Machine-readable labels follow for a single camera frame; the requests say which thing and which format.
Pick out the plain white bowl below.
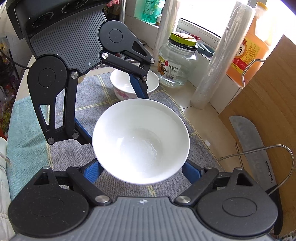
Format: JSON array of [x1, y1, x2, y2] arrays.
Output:
[[92, 99, 190, 185]]

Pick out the grey checked dish mat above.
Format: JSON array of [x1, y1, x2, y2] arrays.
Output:
[[48, 73, 223, 199]]

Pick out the white bowl pink flowers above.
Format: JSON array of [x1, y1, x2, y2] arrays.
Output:
[[110, 69, 159, 101]]

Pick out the teal towel with label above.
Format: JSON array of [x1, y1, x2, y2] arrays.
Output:
[[6, 96, 52, 199]]

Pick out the clear glass jar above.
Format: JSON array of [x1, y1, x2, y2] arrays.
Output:
[[157, 32, 198, 88]]

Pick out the plastic wrap roll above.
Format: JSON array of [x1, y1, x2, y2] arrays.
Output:
[[190, 2, 255, 109]]

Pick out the bamboo cutting board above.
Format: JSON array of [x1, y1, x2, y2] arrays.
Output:
[[219, 36, 296, 236]]

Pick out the orange cooking oil bottle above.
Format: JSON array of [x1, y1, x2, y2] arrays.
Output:
[[226, 1, 273, 87]]

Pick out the black handled santoku knife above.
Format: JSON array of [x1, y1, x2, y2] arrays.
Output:
[[229, 115, 283, 235]]

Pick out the metal wire board stand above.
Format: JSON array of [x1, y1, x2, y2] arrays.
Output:
[[217, 58, 295, 195]]

